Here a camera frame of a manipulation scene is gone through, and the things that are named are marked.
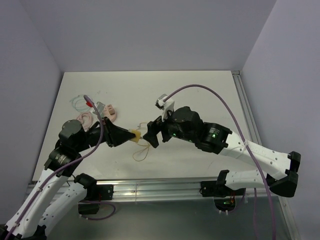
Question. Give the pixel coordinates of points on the yellow plug adapter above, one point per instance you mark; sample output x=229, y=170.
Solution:
x=137, y=135

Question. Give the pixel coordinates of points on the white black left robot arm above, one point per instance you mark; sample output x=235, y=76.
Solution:
x=39, y=211

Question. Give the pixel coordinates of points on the pink round power strip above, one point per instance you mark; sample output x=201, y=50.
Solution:
x=110, y=115

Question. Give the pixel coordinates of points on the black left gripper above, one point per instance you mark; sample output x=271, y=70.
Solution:
x=114, y=135

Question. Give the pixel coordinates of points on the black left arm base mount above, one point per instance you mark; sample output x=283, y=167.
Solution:
x=97, y=197

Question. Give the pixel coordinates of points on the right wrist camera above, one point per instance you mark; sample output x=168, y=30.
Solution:
x=166, y=104

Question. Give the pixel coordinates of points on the pink plug adapter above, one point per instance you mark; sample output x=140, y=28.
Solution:
x=110, y=109

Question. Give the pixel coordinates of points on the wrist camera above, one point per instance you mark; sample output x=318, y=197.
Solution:
x=98, y=109
x=166, y=104

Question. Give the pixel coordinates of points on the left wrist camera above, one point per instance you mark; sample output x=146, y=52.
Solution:
x=98, y=109

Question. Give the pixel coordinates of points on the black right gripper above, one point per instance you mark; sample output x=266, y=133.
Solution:
x=154, y=127

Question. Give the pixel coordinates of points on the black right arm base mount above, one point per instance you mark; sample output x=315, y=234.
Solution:
x=224, y=198

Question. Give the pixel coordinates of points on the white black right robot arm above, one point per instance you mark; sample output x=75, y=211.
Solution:
x=276, y=171

